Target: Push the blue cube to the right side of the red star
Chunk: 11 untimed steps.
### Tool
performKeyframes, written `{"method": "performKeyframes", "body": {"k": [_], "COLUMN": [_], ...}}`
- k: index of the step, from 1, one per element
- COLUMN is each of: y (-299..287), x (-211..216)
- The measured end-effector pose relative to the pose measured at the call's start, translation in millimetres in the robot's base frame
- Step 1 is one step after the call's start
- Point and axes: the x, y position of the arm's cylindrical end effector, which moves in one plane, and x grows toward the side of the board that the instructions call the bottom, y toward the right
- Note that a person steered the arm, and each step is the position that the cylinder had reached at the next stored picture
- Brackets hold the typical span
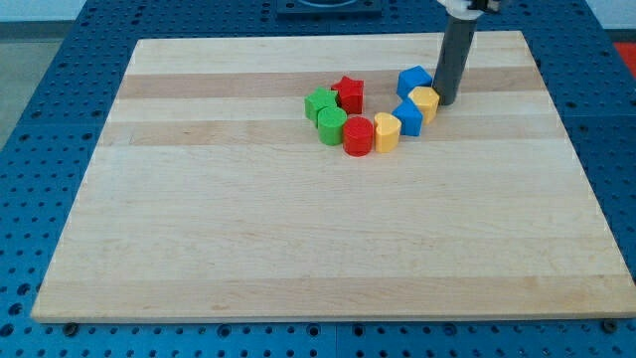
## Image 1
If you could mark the green cylinder block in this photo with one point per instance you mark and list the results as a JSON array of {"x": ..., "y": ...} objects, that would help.
[{"x": 330, "y": 122}]

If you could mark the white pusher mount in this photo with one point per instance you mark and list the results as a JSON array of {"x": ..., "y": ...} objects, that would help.
[{"x": 470, "y": 9}]

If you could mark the yellow hexagon block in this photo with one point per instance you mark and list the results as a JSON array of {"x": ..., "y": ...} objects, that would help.
[{"x": 426, "y": 99}]

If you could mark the red cylinder block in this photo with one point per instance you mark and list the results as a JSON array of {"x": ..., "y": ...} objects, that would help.
[{"x": 358, "y": 133}]

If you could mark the red star block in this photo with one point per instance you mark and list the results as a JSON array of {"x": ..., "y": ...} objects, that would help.
[{"x": 350, "y": 94}]

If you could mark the yellow heart block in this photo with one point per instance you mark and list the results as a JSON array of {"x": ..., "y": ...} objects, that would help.
[{"x": 387, "y": 132}]

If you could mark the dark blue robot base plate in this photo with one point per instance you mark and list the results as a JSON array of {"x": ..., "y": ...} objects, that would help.
[{"x": 287, "y": 8}]

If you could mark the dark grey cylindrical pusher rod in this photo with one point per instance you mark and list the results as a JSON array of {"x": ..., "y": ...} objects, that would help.
[{"x": 454, "y": 51}]

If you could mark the blue pentagon block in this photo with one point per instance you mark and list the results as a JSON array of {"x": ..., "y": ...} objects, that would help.
[{"x": 410, "y": 118}]

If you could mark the wooden board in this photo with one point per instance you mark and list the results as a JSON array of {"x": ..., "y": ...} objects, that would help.
[{"x": 209, "y": 197}]

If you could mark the blue cube block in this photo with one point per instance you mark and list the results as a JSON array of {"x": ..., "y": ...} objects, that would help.
[{"x": 411, "y": 78}]

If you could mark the green star block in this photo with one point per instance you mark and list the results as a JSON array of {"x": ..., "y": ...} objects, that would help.
[{"x": 319, "y": 99}]

